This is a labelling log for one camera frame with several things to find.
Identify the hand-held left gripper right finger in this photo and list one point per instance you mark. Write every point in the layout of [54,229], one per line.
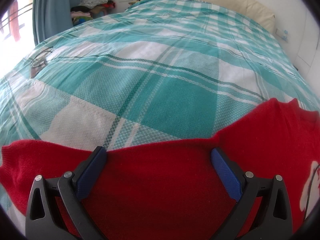
[226,173]

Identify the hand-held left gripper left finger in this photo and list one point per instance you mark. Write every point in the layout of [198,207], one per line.
[91,172]

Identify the red knit sweater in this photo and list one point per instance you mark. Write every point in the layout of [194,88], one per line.
[160,180]

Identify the pile of colourful clothes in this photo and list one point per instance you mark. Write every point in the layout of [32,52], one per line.
[85,13]

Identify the green plaid bedspread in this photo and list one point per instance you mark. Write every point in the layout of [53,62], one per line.
[150,67]

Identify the white wardrobe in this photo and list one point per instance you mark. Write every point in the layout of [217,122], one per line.
[306,42]

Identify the red hanging garment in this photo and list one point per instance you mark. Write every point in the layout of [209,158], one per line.
[15,22]

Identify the window with metal bars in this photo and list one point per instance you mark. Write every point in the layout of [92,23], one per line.
[25,17]

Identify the blue curtain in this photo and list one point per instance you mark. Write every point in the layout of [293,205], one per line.
[55,2]

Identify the white wall socket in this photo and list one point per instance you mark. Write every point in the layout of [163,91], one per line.
[282,34]

